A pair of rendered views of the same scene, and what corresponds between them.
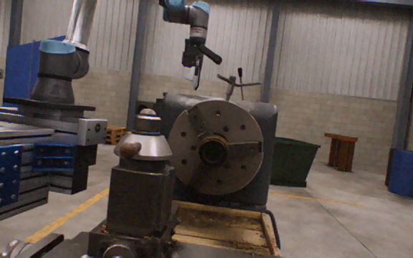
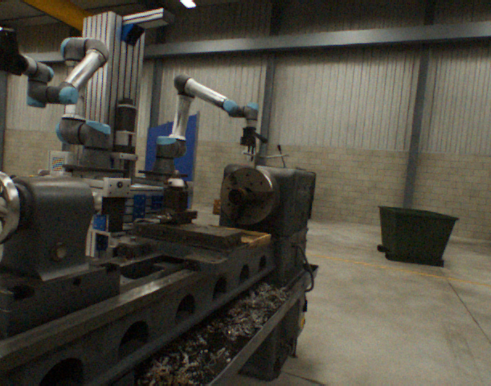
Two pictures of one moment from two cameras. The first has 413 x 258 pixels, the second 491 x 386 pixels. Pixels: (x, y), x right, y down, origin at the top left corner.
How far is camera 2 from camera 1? 101 cm
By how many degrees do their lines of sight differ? 19
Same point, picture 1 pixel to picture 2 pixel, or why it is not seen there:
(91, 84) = (220, 158)
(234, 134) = (255, 187)
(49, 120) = (160, 182)
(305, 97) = (468, 162)
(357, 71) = not seen: outside the picture
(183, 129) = (227, 185)
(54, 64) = (163, 149)
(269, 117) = (288, 178)
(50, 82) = (161, 160)
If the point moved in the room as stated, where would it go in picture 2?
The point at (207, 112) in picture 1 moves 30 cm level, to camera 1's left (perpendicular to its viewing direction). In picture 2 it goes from (241, 174) to (191, 170)
